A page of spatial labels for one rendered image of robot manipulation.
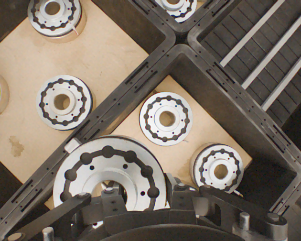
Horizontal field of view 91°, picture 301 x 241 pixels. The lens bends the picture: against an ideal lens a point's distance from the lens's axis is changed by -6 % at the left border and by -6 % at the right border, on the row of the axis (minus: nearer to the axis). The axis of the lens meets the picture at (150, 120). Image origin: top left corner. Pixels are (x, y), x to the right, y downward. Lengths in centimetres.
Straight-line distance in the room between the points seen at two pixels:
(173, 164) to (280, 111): 28
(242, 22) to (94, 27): 33
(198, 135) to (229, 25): 26
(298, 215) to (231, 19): 49
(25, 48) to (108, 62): 18
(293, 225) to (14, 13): 77
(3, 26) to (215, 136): 49
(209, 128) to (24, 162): 38
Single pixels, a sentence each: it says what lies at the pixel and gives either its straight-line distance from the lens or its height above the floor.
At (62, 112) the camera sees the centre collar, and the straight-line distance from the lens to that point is 31.
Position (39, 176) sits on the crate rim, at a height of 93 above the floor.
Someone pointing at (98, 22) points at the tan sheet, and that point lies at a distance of 39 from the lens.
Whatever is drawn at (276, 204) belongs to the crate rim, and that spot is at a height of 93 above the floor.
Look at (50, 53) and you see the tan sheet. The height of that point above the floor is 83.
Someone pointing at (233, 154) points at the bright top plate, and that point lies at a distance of 35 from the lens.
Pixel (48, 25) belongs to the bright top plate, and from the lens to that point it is 38.
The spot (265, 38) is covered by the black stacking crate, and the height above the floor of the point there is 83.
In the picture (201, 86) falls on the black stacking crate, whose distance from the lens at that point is 28.
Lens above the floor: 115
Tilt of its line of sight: 85 degrees down
